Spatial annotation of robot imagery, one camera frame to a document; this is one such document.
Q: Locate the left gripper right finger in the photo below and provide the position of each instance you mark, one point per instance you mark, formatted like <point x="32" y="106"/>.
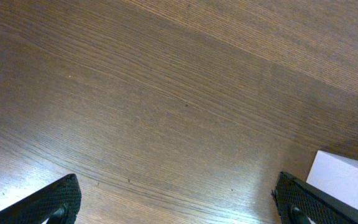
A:
<point x="299" y="202"/>

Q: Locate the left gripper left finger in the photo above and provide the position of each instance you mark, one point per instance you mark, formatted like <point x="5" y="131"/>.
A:
<point x="58" y="202"/>

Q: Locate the white cardboard box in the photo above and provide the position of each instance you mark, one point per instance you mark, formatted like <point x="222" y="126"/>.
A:
<point x="336" y="176"/>

